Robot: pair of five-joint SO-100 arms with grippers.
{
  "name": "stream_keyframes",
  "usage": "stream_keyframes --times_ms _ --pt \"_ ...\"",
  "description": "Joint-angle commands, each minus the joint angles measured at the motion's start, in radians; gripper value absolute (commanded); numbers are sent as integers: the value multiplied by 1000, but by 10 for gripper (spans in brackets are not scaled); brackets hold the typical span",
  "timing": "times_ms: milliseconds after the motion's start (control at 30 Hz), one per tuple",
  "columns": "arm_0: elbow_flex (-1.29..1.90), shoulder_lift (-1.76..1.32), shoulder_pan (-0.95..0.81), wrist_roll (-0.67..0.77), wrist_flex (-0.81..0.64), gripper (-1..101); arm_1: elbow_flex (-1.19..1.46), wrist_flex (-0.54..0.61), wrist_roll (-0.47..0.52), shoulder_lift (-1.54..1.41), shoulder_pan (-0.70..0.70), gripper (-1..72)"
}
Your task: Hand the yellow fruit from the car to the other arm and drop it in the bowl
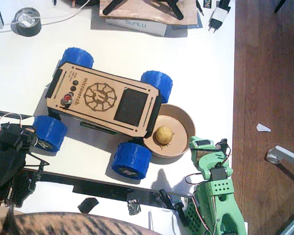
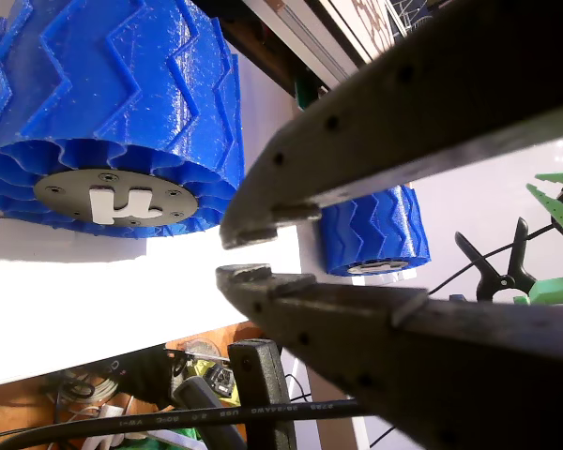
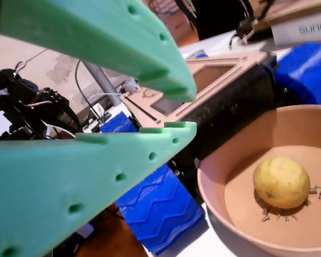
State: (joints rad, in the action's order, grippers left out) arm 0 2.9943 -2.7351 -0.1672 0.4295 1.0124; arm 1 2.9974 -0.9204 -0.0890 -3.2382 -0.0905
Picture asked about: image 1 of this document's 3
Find black clamp handle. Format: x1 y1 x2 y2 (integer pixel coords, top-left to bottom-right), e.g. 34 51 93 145
175 202 190 227
159 188 174 211

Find black pen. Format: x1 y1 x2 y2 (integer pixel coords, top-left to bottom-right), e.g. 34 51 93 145
195 0 204 17

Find black flat bar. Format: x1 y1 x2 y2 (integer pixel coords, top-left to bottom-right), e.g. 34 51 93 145
24 168 194 209

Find thin black strip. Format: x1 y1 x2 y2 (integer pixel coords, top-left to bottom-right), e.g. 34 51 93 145
0 109 37 120

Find wooden microrover chassis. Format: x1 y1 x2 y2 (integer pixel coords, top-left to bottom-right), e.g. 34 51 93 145
45 62 162 138

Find brown striped fuzzy object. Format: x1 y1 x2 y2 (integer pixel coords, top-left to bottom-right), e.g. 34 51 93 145
0 211 162 235

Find white paper scrap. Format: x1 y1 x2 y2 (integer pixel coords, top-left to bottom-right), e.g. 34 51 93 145
256 123 271 133

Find white SUNLU box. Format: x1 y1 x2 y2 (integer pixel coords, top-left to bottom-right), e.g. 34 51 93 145
105 18 168 37

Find brown wooden board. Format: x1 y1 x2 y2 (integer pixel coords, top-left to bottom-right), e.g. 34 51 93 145
99 0 198 26

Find grey metal furniture leg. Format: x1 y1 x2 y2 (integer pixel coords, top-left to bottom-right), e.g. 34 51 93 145
266 145 294 169

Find black tape piece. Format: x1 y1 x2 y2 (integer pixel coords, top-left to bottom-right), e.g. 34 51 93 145
77 197 99 213

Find green perforated arm base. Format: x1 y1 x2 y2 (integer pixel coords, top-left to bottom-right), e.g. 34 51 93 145
183 202 204 233

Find round wooden bowl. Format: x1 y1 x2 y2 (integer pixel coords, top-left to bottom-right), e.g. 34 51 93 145
143 104 196 159

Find black tape roll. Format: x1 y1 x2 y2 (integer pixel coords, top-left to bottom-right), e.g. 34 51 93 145
11 7 42 37

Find white cable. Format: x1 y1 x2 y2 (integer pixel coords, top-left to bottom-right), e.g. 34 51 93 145
0 0 91 35

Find black tripod leg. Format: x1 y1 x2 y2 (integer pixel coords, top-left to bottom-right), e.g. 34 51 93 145
165 0 184 20
102 0 125 15

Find black floor object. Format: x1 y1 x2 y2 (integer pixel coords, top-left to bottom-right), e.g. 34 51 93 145
273 0 288 13

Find white black power adapter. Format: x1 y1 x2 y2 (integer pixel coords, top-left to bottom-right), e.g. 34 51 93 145
207 0 232 34

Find crumpled dark tape piece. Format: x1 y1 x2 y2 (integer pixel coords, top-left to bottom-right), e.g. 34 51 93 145
126 198 142 216

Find blue rover wheel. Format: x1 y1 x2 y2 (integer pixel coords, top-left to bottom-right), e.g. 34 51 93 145
31 115 68 153
111 141 153 181
140 70 173 104
61 47 94 69

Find black thin cable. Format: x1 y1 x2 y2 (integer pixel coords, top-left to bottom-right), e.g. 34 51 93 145
24 151 51 169

